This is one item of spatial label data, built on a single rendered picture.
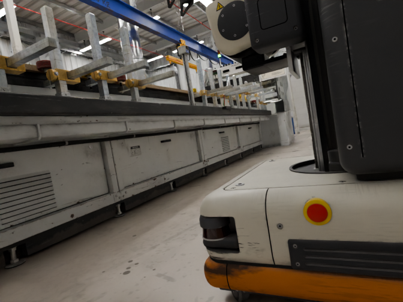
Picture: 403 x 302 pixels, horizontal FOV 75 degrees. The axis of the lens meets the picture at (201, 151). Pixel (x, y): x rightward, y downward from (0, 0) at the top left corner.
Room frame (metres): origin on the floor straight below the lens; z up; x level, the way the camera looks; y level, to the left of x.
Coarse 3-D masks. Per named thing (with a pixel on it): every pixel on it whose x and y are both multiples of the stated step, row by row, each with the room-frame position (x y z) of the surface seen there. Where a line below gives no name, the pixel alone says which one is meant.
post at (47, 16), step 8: (40, 8) 1.21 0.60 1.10; (48, 8) 1.20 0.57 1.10; (48, 16) 1.20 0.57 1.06; (48, 24) 1.19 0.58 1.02; (48, 32) 1.20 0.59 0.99; (56, 32) 1.22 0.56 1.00; (56, 40) 1.22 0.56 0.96; (56, 48) 1.21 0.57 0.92; (56, 56) 1.20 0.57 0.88; (56, 64) 1.19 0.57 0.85; (56, 88) 1.20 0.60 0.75; (64, 88) 1.21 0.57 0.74
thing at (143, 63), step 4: (144, 60) 1.33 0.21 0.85; (132, 64) 1.37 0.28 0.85; (136, 64) 1.35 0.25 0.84; (140, 64) 1.34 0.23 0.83; (144, 64) 1.33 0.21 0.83; (120, 68) 1.40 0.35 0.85; (124, 68) 1.39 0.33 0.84; (128, 68) 1.38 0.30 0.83; (132, 68) 1.37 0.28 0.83; (136, 68) 1.36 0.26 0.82; (140, 68) 1.37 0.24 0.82; (112, 72) 1.43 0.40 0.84; (116, 72) 1.42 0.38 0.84; (120, 72) 1.41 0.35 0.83; (124, 72) 1.39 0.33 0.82; (128, 72) 1.40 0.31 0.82; (108, 76) 1.45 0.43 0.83; (112, 76) 1.43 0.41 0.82; (116, 76) 1.44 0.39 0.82; (88, 80) 1.52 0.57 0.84; (92, 80) 1.50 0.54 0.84; (88, 84) 1.52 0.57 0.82; (92, 84) 1.53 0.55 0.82
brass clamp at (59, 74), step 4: (56, 68) 1.18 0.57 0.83; (48, 72) 1.18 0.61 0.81; (52, 72) 1.17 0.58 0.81; (56, 72) 1.17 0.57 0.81; (60, 72) 1.20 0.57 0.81; (64, 72) 1.21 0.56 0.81; (48, 76) 1.18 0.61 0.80; (52, 76) 1.17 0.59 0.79; (56, 76) 1.18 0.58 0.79; (60, 76) 1.19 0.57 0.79; (64, 76) 1.21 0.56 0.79; (52, 80) 1.18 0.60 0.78; (56, 80) 1.19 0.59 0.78; (64, 80) 1.21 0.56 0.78; (68, 80) 1.23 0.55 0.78; (72, 80) 1.24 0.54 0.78; (76, 80) 1.26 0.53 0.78
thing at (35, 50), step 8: (40, 40) 0.90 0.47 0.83; (48, 40) 0.89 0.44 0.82; (32, 48) 0.93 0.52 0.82; (40, 48) 0.91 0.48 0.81; (48, 48) 0.90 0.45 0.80; (16, 56) 0.97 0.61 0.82; (24, 56) 0.95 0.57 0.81; (32, 56) 0.95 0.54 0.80; (8, 64) 1.00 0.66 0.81; (16, 64) 1.00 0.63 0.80
